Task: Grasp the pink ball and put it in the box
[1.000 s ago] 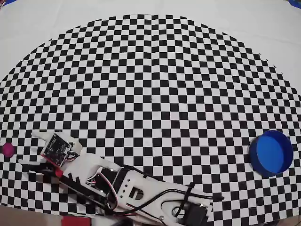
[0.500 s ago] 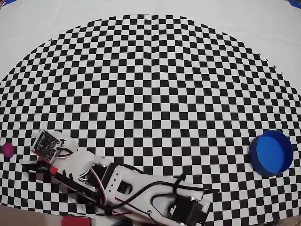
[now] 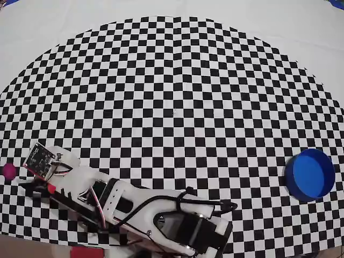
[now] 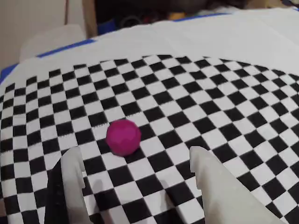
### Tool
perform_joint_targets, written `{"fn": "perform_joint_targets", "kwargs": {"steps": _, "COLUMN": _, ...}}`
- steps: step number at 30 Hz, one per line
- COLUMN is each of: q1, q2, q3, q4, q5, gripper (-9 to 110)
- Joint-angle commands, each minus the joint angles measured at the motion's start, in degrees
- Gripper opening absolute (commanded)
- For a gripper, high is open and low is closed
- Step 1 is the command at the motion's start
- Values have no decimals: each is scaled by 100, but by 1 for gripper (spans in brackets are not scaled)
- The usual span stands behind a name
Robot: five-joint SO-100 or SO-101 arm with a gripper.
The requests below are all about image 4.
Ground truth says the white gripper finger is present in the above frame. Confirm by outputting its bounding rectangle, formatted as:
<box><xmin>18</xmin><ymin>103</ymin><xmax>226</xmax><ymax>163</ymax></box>
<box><xmin>189</xmin><ymin>146</ymin><xmax>288</xmax><ymax>224</ymax></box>
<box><xmin>60</xmin><ymin>146</ymin><xmax>91</xmax><ymax>224</ymax></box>

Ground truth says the pink faceted ball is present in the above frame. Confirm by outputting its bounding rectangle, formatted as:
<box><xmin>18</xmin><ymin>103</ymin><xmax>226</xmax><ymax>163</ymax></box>
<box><xmin>105</xmin><ymin>119</ymin><xmax>142</xmax><ymax>157</ymax></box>

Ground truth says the checkerboard printed white sheet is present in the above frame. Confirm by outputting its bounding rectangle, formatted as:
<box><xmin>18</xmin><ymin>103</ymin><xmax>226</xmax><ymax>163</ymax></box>
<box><xmin>0</xmin><ymin>7</ymin><xmax>299</xmax><ymax>224</ymax></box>

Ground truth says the multicoloured patterned tablecloth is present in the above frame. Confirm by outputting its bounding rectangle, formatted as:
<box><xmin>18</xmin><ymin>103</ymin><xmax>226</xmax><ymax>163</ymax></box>
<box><xmin>0</xmin><ymin>10</ymin><xmax>234</xmax><ymax>82</ymax></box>

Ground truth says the small yellow object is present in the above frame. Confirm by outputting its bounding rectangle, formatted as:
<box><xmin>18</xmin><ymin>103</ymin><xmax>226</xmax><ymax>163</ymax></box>
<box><xmin>168</xmin><ymin>12</ymin><xmax>185</xmax><ymax>21</ymax></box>

